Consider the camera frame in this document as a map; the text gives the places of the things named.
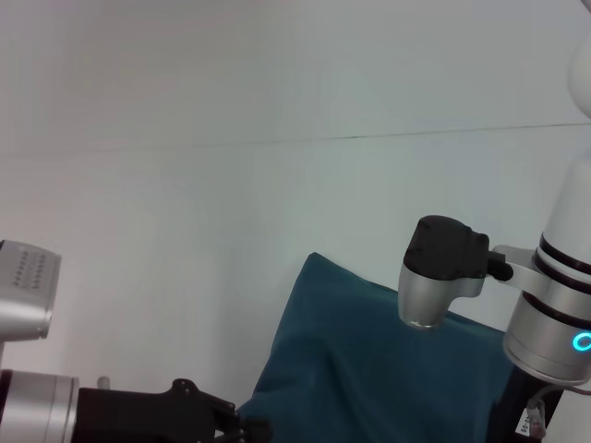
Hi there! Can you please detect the blue shirt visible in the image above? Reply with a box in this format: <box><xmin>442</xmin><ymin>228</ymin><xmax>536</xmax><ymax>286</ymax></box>
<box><xmin>235</xmin><ymin>252</ymin><xmax>516</xmax><ymax>443</ymax></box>

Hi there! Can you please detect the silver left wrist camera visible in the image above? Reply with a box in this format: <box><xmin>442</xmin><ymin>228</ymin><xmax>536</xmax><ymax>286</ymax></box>
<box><xmin>0</xmin><ymin>239</ymin><xmax>63</xmax><ymax>341</ymax></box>

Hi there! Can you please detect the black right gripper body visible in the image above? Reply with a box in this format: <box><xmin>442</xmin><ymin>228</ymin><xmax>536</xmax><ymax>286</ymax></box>
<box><xmin>501</xmin><ymin>366</ymin><xmax>563</xmax><ymax>443</ymax></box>

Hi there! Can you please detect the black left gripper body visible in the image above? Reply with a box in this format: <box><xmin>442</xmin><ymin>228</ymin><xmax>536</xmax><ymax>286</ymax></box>
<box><xmin>76</xmin><ymin>377</ymin><xmax>219</xmax><ymax>443</ymax></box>

